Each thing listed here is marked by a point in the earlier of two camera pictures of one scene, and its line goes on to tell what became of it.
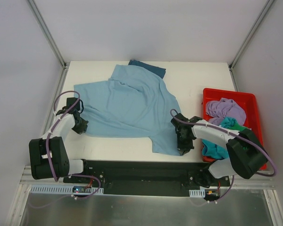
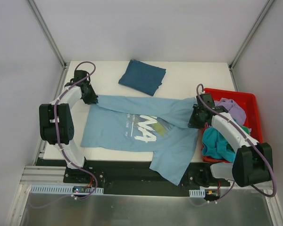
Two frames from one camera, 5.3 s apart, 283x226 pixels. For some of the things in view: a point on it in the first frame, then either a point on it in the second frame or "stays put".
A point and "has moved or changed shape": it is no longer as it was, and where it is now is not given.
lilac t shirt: (216, 110) stays put
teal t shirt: (215, 150) stays put
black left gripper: (80, 125) to (90, 97)
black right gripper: (185, 144) to (195, 118)
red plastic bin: (246, 100) stays put
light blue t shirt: (134, 102) has moved or changed shape
